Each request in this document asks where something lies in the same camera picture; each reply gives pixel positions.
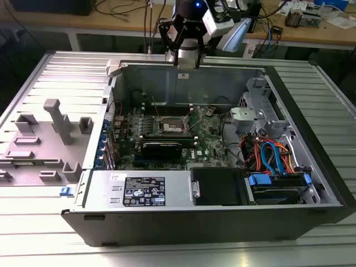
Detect silver metal bracket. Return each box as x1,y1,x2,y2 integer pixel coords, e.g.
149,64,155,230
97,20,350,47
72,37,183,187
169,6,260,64
230,107,258,130

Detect green motherboard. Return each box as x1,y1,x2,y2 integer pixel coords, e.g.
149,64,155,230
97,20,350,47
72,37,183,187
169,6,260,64
113,104,231,170

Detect grey power supply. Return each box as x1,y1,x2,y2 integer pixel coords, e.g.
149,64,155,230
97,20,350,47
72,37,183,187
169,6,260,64
83,170,192,208

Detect grey parts rack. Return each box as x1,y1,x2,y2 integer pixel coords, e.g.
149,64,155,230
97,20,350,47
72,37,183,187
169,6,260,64
0,98,94,187

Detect hard disk in blue carrier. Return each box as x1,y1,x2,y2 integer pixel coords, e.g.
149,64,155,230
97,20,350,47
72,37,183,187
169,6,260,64
244,171,312,206

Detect black PC case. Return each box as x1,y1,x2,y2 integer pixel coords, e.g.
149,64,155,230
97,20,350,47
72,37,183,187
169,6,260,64
61,58,348,248

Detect green RAM stick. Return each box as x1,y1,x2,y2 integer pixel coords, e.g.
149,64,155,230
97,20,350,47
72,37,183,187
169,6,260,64
140,133,195,141

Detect black upright device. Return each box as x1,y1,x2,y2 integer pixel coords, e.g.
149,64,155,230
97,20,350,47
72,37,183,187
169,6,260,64
246,2,262,34

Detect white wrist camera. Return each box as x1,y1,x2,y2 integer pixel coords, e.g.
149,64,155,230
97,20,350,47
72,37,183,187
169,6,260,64
202,7,235,37

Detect blue wire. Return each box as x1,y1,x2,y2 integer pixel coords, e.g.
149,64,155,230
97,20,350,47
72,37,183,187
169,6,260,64
261,141,281,175

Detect white paper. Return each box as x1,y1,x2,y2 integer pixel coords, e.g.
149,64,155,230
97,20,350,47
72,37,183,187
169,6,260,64
324,15,356,31

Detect black graphics card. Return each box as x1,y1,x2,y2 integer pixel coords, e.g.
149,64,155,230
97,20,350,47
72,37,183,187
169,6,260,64
141,141,183,160

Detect red wire bundle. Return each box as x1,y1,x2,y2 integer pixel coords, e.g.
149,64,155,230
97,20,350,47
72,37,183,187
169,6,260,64
240,133,261,170

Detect black RAM slot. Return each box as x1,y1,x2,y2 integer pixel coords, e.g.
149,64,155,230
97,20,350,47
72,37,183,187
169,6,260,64
142,103,193,108
142,108,193,113
142,106,193,110
142,111,193,116

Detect black box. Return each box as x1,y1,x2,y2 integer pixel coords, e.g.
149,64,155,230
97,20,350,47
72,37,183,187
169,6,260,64
11,0,95,16

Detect metal socket cover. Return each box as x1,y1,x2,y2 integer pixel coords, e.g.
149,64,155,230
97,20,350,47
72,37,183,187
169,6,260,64
185,105,206,126

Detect brown coil heat sink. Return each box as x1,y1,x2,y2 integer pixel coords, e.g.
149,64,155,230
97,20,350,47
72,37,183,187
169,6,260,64
285,7,304,28

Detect CPU socket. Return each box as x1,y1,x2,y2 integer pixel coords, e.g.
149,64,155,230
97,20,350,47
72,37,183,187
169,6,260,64
160,115,186,134

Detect thin metal locking lever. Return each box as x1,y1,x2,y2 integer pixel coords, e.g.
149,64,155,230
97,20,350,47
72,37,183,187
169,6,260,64
152,95,161,119
188,112,205,131

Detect metal drive cage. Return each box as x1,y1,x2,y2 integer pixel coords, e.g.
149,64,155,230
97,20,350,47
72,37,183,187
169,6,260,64
241,77,279,123

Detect orange wire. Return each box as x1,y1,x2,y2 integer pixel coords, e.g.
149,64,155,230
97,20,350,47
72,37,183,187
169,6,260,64
278,143,298,175

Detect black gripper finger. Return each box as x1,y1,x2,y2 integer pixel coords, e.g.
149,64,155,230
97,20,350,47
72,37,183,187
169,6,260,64
194,32,216,69
157,17,185,66

